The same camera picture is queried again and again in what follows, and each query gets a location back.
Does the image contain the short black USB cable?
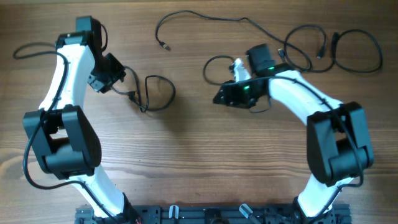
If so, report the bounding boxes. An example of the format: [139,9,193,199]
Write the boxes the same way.
[110,65,177,113]

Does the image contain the thin black USB cable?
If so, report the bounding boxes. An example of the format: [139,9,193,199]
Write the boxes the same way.
[154,9,313,73]

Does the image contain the thick black cable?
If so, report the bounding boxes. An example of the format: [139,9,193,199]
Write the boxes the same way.
[330,29,384,74]

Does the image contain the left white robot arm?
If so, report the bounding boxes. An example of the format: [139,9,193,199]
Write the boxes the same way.
[23,31,140,223]

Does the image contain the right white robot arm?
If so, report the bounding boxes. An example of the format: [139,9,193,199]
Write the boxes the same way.
[213,58,374,223]

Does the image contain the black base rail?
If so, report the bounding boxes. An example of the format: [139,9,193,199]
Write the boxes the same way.
[74,204,352,224]

